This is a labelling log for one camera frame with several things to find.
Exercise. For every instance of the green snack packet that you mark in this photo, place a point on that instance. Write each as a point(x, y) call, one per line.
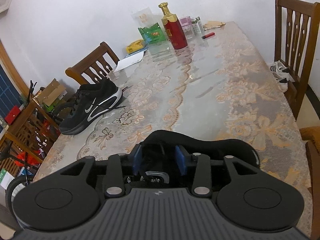
point(152, 34)

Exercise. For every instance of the white striped sneaker on chair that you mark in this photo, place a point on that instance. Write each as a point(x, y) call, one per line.
point(282, 75)

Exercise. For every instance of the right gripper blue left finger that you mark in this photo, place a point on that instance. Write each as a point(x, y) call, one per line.
point(136, 158)

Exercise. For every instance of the black bicycle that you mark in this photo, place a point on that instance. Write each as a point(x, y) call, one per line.
point(22, 165)

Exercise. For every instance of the red box on windowsill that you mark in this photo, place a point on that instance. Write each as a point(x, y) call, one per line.
point(12, 115)

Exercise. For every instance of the white green box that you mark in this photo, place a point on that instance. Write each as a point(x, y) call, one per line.
point(5, 178)

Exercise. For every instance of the cardboard box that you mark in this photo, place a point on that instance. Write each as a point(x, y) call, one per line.
point(50, 96)

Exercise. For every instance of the yellow packet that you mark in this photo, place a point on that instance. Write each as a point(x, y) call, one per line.
point(135, 46)

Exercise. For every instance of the brown wooden chair right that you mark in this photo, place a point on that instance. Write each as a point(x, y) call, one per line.
point(94, 65)

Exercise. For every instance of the brown wooden chair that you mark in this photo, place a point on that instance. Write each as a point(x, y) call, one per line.
point(32, 132)
point(94, 65)
point(296, 32)

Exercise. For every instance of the brown wooden chair far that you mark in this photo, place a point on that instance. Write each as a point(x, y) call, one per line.
point(32, 132)

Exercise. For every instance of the brown wooden chair near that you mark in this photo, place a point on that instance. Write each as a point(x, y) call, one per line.
point(296, 32)

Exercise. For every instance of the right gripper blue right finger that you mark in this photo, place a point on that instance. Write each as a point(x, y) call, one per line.
point(181, 158)

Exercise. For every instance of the floral lace tablecloth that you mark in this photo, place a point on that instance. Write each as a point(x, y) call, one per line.
point(213, 89)

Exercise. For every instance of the red liquor bottle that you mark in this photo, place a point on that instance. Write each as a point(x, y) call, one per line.
point(173, 27)

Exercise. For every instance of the red lighter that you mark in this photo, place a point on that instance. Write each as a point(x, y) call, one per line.
point(208, 35)

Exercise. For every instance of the small white bottle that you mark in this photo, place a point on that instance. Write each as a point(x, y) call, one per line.
point(197, 25)

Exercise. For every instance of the black sneaker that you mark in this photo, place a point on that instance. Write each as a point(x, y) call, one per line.
point(159, 167)
point(91, 101)

